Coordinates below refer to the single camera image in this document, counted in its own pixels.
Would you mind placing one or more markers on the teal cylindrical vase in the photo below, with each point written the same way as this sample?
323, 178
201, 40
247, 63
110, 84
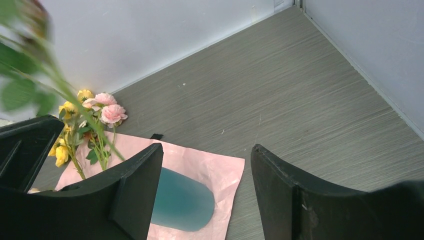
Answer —
182, 203

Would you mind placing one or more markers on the artificial flower bouquet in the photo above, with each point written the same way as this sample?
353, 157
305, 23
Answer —
88, 135

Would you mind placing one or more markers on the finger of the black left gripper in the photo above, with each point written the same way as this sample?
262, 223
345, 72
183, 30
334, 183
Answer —
24, 147

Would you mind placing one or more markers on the yellow rose stem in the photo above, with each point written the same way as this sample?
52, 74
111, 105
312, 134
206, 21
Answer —
29, 58

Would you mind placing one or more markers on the black printed ribbon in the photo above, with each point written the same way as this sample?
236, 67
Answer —
157, 136

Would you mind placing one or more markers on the pink wrapping paper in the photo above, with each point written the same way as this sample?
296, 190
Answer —
221, 174

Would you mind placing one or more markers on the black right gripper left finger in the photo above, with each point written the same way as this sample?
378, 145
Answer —
116, 204

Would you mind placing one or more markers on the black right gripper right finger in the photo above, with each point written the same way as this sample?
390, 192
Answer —
296, 205

